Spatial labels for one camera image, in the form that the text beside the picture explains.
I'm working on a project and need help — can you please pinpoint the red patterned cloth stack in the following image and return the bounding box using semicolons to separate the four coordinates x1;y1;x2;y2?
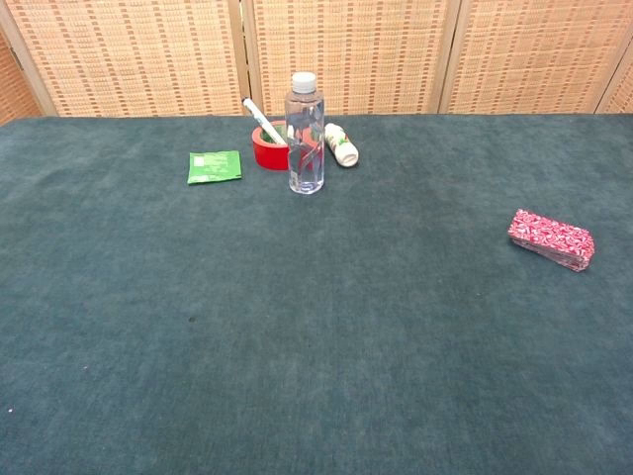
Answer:
506;208;595;274

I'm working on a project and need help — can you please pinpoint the teal felt table cover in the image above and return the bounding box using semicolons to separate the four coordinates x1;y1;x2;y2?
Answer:
0;113;633;475

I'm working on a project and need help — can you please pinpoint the clear plastic water bottle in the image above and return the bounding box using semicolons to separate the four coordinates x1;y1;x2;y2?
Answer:
284;71;326;195

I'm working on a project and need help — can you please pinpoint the small white plastic bottle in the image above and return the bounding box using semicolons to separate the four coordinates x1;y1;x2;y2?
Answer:
323;122;360;168

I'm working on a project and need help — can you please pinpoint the red tape roll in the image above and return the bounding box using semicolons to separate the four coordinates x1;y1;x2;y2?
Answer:
251;120;322;172

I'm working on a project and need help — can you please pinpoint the green foil packet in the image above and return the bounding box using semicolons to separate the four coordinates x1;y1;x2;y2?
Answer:
187;149;243;185

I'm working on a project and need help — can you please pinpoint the white marker pen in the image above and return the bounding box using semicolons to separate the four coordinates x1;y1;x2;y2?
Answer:
240;97;289;147

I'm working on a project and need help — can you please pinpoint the woven bamboo screen panel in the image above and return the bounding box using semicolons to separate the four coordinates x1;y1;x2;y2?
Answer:
439;0;633;115
0;29;44;125
595;53;633;115
0;0;251;118
241;0;461;116

